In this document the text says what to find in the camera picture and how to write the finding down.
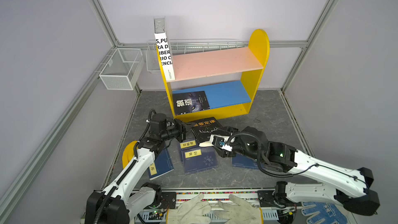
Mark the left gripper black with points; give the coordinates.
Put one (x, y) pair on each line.
(182, 129)

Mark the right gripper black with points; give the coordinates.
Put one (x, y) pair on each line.
(231, 154)

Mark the black book antler cover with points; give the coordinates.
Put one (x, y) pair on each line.
(203, 129)

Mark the black book wolf cover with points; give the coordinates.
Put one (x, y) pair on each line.
(190, 102)

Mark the white book black lettering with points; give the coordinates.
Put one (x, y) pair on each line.
(164, 49)

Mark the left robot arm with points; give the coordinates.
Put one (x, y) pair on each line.
(149, 147)

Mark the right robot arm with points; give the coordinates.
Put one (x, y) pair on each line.
(302, 178)

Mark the blue booklet under stack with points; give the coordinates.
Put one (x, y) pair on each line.
(185, 145)

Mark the blue booklet centre yellow label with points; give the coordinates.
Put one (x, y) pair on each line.
(199, 159)

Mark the blue booklet yellow label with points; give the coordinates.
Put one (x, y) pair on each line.
(240, 161)
(162, 165)
(199, 159)

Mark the blue booklet right yellow label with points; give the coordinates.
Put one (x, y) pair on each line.
(240, 161)

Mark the yellow pink blue bookshelf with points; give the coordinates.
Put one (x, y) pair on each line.
(228, 99)

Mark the blue booklet left yellow label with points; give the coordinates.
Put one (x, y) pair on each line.
(162, 165)

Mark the white work glove centre left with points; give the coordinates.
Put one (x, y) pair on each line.
(193, 211)

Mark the white work glove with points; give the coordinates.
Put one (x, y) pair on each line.
(193, 211)
(241, 212)

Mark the white work glove centre right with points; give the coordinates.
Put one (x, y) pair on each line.
(241, 212)

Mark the white mesh box basket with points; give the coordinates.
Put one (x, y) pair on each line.
(122, 70)

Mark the blue dotted glove right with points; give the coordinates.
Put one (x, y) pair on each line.
(323, 213)

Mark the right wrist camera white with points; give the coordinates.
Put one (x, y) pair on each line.
(217, 141)

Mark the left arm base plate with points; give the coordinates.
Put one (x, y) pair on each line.
(164, 201)

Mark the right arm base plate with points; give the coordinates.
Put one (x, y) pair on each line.
(271, 198)

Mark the white wire rack basket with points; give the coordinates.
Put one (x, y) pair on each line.
(184, 47)

